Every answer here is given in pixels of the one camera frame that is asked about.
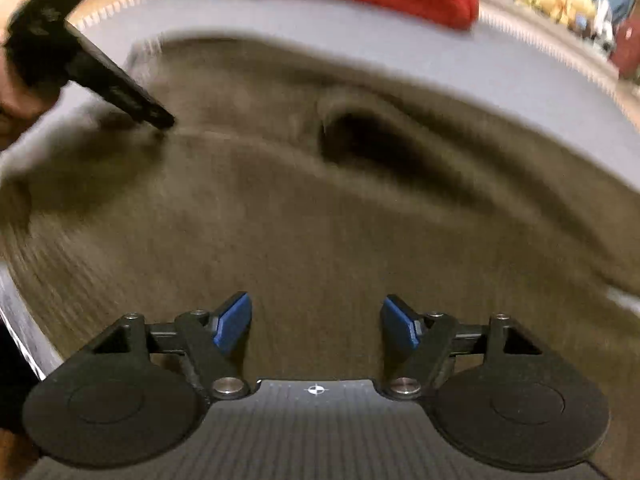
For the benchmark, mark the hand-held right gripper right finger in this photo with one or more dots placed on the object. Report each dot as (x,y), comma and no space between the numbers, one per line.
(400,325)

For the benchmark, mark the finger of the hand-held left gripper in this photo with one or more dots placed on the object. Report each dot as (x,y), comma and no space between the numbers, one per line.
(125,92)

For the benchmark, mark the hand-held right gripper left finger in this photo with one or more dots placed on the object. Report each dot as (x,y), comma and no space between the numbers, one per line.
(232,322)

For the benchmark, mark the person's left hand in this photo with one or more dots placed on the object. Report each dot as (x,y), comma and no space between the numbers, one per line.
(22,105)

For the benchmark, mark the orange and yellow plush toy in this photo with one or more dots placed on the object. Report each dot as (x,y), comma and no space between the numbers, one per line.
(537,2)

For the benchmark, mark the dark red cushion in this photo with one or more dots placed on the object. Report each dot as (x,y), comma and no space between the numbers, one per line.
(630,50)

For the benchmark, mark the yellow bear plush toy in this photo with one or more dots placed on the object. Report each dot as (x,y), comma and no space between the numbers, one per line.
(580,5)

